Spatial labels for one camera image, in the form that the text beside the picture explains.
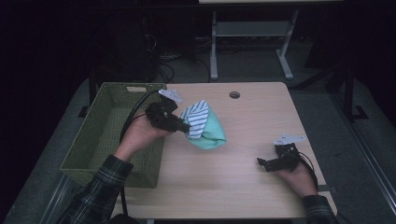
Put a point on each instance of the person's left hand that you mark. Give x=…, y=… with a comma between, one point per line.
x=137, y=137

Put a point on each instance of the black post with foot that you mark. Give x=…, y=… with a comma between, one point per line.
x=92, y=90

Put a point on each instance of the person's right hand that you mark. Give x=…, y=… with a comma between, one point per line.
x=300, y=182

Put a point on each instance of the white metal stand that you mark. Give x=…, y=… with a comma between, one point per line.
x=252, y=29

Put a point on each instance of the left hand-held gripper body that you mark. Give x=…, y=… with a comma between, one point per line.
x=160, y=113

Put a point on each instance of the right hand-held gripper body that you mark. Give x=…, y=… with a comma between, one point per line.
x=288, y=158

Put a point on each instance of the grey bracket at table edge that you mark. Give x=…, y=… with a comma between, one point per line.
x=327, y=188

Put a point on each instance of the turquoise garment with striped lining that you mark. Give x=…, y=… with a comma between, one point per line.
x=208, y=133

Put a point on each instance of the green woven basket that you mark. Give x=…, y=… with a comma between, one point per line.
x=93, y=137

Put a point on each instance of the black metal stand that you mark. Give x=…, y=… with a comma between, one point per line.
x=350, y=93

